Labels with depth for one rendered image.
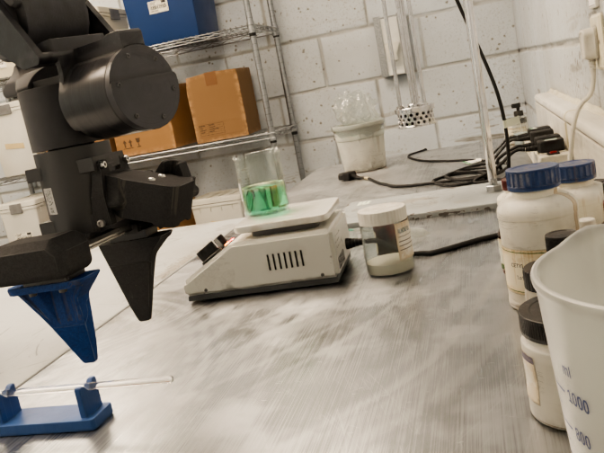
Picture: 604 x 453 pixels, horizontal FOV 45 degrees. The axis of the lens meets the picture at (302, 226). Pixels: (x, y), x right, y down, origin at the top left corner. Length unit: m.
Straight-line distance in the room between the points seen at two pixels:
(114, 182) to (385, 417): 0.26
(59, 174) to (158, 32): 2.68
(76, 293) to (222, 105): 2.59
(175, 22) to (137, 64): 2.68
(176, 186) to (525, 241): 0.32
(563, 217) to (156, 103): 0.37
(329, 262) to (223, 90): 2.26
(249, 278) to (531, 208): 0.38
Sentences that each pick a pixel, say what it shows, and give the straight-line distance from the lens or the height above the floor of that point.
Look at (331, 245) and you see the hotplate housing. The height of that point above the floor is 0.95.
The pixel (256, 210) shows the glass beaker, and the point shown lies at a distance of 0.91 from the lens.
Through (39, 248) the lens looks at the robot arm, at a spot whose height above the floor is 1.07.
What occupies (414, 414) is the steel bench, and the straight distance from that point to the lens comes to 0.53.
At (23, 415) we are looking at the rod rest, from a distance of 0.69.
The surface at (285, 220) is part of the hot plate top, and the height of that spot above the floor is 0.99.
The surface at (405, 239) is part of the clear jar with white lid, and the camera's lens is 0.87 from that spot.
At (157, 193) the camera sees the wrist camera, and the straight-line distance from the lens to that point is 0.54.
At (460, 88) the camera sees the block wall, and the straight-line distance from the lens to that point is 3.27.
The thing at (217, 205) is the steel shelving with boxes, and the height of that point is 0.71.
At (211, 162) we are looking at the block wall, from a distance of 3.51.
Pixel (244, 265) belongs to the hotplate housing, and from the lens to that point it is 0.89.
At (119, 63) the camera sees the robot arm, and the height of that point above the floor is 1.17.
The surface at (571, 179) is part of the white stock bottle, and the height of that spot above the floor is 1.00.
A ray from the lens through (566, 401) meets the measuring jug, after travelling 0.30.
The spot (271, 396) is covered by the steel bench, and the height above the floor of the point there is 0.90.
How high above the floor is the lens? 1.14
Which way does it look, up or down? 11 degrees down
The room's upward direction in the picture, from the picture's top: 11 degrees counter-clockwise
